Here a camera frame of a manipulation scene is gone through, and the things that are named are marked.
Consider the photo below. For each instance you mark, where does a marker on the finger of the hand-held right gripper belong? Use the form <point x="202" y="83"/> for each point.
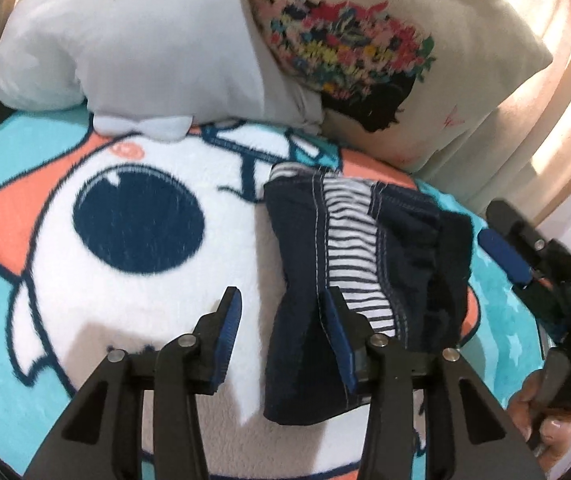
<point x="515" y="222"/>
<point x="505" y="255"/>

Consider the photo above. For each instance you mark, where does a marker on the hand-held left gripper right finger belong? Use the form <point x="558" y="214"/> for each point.
<point x="339" y="342"/>

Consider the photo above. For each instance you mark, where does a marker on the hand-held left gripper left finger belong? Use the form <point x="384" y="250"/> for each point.
<point x="230" y="322"/>

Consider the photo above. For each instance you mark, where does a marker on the striped navy pants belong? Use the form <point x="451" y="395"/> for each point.
<point x="415" y="260"/>

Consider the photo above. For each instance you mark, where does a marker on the person's right hand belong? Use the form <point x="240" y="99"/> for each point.
<point x="558" y="432"/>

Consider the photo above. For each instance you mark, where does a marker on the beige curtain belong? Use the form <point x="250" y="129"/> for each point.
<point x="565" y="135"/>

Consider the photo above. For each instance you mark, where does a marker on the teal printed cartoon blanket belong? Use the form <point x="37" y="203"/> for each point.
<point x="115" y="285"/>

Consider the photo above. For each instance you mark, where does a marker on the cream floral print pillow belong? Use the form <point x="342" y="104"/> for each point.
<point x="475" y="60"/>

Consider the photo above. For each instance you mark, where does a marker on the grey plush pillow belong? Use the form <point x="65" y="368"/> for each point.
<point x="140" y="35"/>

